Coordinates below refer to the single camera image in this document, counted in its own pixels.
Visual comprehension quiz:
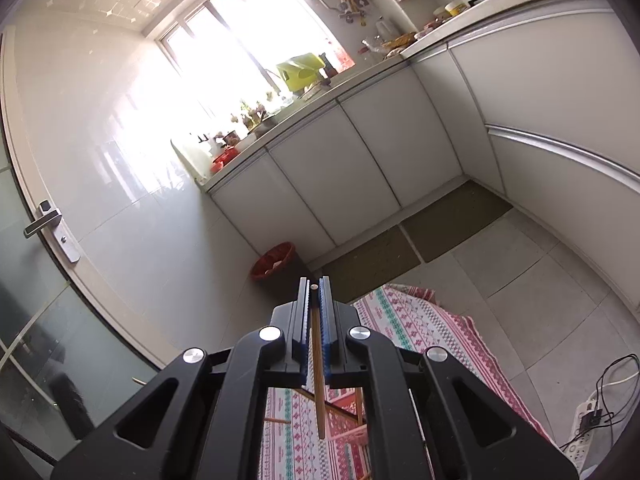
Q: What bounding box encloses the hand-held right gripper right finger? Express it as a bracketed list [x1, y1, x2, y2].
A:
[318, 275, 581, 480]

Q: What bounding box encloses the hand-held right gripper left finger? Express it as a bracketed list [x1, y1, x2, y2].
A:
[50, 276, 313, 480]

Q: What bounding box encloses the light wooden chopstick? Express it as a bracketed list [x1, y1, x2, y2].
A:
[310, 284, 327, 441]

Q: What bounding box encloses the pink perforated utensil basket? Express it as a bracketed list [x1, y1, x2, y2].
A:
[322, 421, 372, 448]

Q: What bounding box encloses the dark trash bin red liner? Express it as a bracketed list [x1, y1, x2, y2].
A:
[250, 241, 303, 283]

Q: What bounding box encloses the dark floor mat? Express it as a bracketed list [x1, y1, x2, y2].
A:
[312, 225, 421, 303]
[402, 180, 513, 263]

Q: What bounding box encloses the striped patterned tablecloth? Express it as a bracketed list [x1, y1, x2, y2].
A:
[257, 284, 556, 480]

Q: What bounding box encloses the white cabinet with doors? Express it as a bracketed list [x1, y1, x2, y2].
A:
[205, 52, 468, 263]

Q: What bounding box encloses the cluster of small potted plants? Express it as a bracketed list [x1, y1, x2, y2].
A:
[230, 100, 281, 131]

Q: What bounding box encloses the lime green plastic basin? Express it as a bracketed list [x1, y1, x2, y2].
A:
[276, 52, 326, 95]

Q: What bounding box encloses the frosted glass door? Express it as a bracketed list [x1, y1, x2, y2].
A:
[0, 30, 166, 480]

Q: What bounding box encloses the white power strip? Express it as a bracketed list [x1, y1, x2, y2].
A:
[562, 395, 608, 476]

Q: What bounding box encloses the bright kitchen window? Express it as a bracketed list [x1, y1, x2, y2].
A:
[142, 0, 346, 126]

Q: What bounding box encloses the white cabinet with drawers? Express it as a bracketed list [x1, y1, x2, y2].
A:
[400, 0, 640, 306]

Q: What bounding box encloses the black plug with cable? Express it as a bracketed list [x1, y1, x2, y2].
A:
[557, 354, 640, 453]

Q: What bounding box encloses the silver door handle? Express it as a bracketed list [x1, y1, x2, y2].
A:
[23, 200, 82, 262]

